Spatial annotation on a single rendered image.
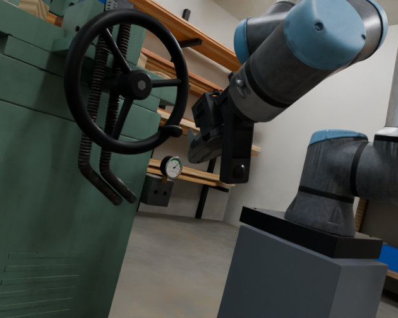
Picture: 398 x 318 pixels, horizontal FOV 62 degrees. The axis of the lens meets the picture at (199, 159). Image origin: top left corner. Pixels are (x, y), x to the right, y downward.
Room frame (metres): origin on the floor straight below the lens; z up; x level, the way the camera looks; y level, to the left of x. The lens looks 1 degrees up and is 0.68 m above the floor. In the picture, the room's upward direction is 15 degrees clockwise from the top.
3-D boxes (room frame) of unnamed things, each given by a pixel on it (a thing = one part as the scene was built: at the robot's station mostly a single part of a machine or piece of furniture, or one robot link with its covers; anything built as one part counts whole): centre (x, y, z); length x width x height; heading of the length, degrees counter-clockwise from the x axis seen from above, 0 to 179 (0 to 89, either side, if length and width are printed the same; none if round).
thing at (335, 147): (0.93, -0.38, 0.79); 0.17 x 0.15 x 0.18; 45
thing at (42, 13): (0.70, 0.43, 0.92); 0.05 x 0.04 x 0.04; 77
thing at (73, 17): (0.76, 0.29, 0.91); 0.15 x 0.14 x 0.09; 135
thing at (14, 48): (0.87, 0.36, 0.82); 0.40 x 0.21 x 0.04; 135
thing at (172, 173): (0.95, 0.07, 0.65); 0.06 x 0.04 x 0.08; 135
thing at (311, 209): (0.94, -0.37, 0.65); 0.19 x 0.19 x 0.10
